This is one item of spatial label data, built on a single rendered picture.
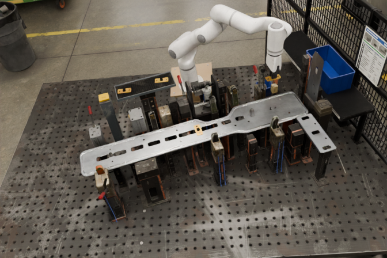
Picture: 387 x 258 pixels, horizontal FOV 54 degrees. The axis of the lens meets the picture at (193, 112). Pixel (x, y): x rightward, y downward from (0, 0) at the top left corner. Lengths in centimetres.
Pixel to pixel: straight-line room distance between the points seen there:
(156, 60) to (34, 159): 217
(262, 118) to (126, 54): 273
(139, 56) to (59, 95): 161
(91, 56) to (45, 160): 229
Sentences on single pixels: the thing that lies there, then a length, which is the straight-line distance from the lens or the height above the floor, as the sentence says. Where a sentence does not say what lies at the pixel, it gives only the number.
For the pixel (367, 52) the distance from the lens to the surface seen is 236.
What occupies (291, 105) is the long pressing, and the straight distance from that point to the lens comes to 239.
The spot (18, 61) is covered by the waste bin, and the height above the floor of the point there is 15.
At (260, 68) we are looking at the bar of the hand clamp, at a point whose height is 120.
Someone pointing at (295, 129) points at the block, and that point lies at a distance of 228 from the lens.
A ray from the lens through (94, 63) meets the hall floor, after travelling 471.
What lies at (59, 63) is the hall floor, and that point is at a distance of 491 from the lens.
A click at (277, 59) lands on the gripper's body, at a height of 141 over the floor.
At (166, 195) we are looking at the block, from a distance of 236.
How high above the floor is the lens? 267
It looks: 45 degrees down
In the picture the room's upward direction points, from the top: 8 degrees counter-clockwise
